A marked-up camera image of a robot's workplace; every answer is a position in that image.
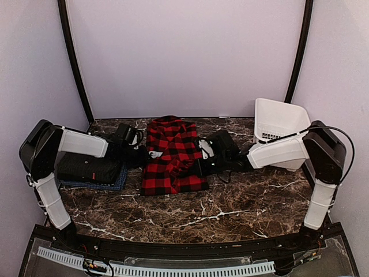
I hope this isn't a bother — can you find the red black plaid shirt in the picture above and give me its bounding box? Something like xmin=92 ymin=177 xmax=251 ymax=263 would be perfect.
xmin=140 ymin=115 xmax=209 ymax=196

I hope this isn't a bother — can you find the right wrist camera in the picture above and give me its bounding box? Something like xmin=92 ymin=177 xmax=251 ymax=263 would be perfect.
xmin=195 ymin=129 xmax=240 ymax=159

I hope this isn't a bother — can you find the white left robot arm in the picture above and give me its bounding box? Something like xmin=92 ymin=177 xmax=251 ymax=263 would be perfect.
xmin=19 ymin=119 xmax=150 ymax=252

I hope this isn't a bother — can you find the white slotted cable duct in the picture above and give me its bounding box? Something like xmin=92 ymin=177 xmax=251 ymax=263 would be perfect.
xmin=37 ymin=246 xmax=275 ymax=276

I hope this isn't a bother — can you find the black corner frame post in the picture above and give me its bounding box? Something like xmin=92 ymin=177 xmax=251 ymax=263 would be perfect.
xmin=57 ymin=0 xmax=95 ymax=124
xmin=284 ymin=0 xmax=314 ymax=104

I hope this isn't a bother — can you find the black front rail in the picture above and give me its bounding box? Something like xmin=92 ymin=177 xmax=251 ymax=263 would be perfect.
xmin=33 ymin=226 xmax=319 ymax=261

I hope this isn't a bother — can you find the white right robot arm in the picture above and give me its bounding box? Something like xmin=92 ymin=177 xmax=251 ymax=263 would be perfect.
xmin=195 ymin=121 xmax=349 ymax=250

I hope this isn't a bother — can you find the black corner frame post left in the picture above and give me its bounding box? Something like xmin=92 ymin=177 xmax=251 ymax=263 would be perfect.
xmin=57 ymin=0 xmax=95 ymax=124

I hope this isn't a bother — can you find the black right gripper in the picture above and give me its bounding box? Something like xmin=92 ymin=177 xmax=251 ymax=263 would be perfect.
xmin=189 ymin=153 xmax=230 ymax=177

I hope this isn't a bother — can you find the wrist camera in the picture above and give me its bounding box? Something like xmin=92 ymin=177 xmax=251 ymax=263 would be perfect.
xmin=195 ymin=129 xmax=240 ymax=159
xmin=114 ymin=123 xmax=144 ymax=148

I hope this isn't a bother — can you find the black pinstripe shirt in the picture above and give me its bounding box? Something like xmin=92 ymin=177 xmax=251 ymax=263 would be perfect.
xmin=57 ymin=153 xmax=122 ymax=185

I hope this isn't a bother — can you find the blue checked shirt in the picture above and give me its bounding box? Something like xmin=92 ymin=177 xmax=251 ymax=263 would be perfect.
xmin=55 ymin=167 xmax=127 ymax=191

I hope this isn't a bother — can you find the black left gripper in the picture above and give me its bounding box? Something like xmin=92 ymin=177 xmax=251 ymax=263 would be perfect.
xmin=121 ymin=145 xmax=153 ymax=169

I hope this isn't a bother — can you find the white plastic basket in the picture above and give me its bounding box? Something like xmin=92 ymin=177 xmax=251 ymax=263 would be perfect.
xmin=251 ymin=98 xmax=311 ymax=171

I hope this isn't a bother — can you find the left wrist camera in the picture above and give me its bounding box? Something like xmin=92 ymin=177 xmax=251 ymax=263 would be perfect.
xmin=114 ymin=123 xmax=144 ymax=148

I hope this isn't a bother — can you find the black corner frame post right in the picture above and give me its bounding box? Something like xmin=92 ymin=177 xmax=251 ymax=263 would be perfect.
xmin=284 ymin=0 xmax=314 ymax=104

